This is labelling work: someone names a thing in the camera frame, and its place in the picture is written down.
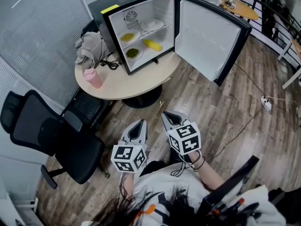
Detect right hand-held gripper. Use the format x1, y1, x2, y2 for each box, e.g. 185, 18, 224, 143
161, 111, 202, 156

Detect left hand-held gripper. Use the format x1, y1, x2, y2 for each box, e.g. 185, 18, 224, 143
111, 119, 149, 174

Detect yellow corn cob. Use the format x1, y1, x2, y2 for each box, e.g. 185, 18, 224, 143
143, 39, 163, 52

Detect black mini fridge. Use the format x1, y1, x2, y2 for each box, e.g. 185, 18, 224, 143
87, 0, 253, 87

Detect person's left forearm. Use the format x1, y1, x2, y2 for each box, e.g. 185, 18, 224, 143
121, 172, 136, 199

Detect person's right forearm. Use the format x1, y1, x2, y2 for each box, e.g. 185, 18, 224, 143
187, 151, 228, 193

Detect yellow tape strip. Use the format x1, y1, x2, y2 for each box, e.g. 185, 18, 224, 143
100, 5, 120, 15

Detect person's black trousers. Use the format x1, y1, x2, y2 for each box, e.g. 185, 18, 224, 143
138, 149, 191, 177

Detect black wrist band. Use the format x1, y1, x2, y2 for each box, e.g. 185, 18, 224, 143
195, 156, 206, 172

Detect person's white shirt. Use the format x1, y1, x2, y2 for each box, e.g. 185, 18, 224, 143
131, 161, 212, 226

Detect black perforated computer case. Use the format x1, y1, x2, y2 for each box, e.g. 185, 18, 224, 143
61, 88, 111, 129

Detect pink shaker bottle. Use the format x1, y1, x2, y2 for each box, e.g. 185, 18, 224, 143
83, 69, 104, 89

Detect white plate under green beans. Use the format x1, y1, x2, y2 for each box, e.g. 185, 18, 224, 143
123, 46, 144, 61

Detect white power strip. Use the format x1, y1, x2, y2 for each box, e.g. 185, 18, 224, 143
260, 96, 272, 111

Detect black office chair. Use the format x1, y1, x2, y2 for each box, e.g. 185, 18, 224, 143
0, 89, 111, 190

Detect white plate under yellow kernels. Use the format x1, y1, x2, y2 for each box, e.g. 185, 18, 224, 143
117, 29, 141, 44

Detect grey jacket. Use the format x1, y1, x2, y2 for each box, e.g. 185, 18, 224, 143
74, 31, 111, 72

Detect pile of yellow kernels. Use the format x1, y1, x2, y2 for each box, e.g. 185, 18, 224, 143
120, 32, 136, 42

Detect white leg desk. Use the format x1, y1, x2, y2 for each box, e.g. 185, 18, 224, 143
277, 38, 301, 89

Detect wooden background table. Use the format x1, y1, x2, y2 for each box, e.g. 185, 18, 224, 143
221, 0, 260, 21

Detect black metal railing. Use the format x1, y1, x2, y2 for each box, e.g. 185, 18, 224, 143
235, 0, 301, 65

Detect black table pedestal base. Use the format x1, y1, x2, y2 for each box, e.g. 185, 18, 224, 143
122, 85, 163, 109

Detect silver bracelet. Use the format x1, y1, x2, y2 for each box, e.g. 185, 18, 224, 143
189, 151, 203, 172

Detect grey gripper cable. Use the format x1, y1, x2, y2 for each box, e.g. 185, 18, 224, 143
170, 149, 200, 178

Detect black floor cable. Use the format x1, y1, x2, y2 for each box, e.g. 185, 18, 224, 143
206, 106, 265, 162
232, 63, 266, 99

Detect black power cable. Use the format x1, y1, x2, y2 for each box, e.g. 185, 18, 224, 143
100, 53, 122, 71

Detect black frame bar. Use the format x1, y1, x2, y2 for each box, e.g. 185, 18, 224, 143
202, 155, 260, 221

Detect white floor cable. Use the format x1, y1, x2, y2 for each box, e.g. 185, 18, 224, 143
270, 97, 301, 104

